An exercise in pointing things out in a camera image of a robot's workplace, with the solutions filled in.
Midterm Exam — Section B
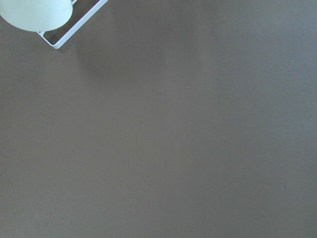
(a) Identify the white cup rack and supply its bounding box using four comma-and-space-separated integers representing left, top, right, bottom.
38, 0, 108, 50

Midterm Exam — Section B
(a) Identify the white cup in rack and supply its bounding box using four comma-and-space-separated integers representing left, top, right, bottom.
0, 0, 73, 32

